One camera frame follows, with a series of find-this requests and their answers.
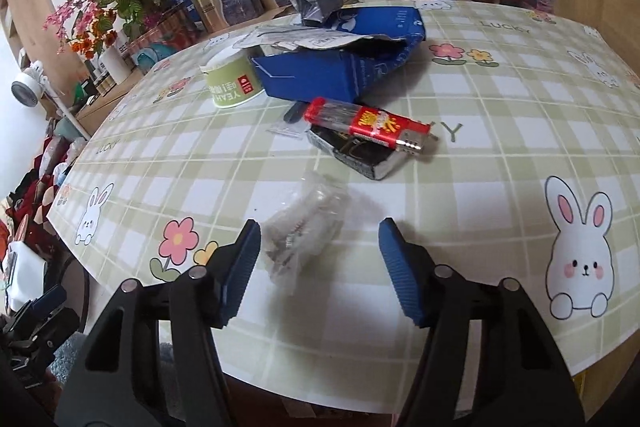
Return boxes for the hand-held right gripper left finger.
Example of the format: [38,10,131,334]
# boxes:
[54,219,262,427]

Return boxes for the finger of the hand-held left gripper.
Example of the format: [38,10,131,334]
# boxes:
[9,284,69,323]

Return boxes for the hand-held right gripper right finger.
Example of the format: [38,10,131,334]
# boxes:
[378,218,586,427]

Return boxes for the clear plastic bag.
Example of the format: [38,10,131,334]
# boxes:
[261,172,352,294]

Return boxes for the blue cardboard box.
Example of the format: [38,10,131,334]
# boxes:
[250,5,427,104]

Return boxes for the pile of colourful clothes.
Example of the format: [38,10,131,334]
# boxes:
[0,129,68,260]

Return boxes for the black cigarette box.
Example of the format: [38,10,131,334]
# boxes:
[306,127,417,181]

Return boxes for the small clear packet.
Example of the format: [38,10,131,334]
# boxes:
[266,123,309,138]

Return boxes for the green cream paper bowl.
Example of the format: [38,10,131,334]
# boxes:
[199,47,267,110]

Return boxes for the wooden sideboard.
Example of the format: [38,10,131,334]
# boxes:
[75,67,153,135]

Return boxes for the white round device on stand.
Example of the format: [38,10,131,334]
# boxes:
[11,61,92,142]

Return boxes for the white torn paper envelope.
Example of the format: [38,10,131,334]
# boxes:
[234,23,382,58]

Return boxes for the orange artificial flowers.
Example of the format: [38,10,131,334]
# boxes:
[69,31,117,58]

